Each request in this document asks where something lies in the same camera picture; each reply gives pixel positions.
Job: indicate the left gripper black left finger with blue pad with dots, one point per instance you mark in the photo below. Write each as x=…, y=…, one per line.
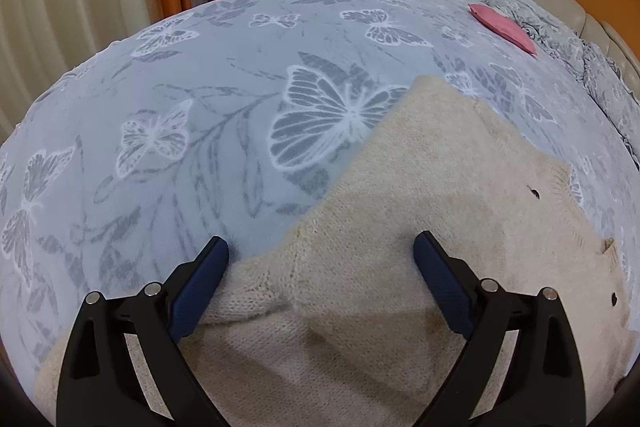
x=98, y=385

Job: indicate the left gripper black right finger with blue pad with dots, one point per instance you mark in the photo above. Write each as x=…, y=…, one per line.
x=519, y=365

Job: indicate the cream knitted sweater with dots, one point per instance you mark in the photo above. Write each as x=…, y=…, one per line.
x=333, y=325

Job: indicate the blue butterfly print bedspread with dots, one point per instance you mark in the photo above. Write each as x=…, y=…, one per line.
x=233, y=119

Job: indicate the grey floral pillow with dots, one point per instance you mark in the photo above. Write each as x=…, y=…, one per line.
x=584, y=60

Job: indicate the pink folded cloth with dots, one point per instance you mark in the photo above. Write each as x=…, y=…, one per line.
x=503, y=27

